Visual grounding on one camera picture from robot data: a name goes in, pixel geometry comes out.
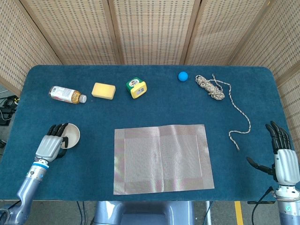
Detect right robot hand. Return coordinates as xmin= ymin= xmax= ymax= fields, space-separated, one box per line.
xmin=246 ymin=120 xmax=300 ymax=188

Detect gray woven placemat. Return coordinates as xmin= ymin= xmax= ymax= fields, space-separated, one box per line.
xmin=113 ymin=124 xmax=215 ymax=195

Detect dark cables under table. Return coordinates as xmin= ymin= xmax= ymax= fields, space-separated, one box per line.
xmin=76 ymin=201 xmax=87 ymax=225

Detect black equipment with cables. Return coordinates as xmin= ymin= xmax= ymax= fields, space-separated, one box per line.
xmin=0 ymin=95 xmax=20 ymax=126

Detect blue-gray robot base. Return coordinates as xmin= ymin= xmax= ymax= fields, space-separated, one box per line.
xmin=92 ymin=201 xmax=196 ymax=225

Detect cream bowl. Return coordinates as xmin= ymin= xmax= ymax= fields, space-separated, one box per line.
xmin=61 ymin=124 xmax=81 ymax=149

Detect yellow green lidded container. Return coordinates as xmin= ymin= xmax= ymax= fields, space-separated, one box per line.
xmin=125 ymin=77 xmax=148 ymax=99

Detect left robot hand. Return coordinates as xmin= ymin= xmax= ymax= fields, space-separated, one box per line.
xmin=35 ymin=122 xmax=69 ymax=163

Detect speckled rope bundle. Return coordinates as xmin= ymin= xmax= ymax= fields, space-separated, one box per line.
xmin=195 ymin=74 xmax=252 ymax=151

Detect blue carpet table cover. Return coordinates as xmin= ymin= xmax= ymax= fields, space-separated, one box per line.
xmin=0 ymin=65 xmax=296 ymax=202

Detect yellow sponge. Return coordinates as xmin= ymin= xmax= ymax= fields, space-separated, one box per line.
xmin=91 ymin=82 xmax=116 ymax=101

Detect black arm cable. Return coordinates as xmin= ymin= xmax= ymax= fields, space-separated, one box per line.
xmin=252 ymin=186 xmax=275 ymax=225

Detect plastic tea bottle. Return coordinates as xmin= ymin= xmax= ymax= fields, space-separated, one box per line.
xmin=48 ymin=85 xmax=88 ymax=104

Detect metal table leg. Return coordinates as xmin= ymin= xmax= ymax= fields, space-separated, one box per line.
xmin=204 ymin=201 xmax=213 ymax=225

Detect bamboo folding screen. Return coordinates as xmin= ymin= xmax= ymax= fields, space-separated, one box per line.
xmin=0 ymin=0 xmax=300 ymax=135

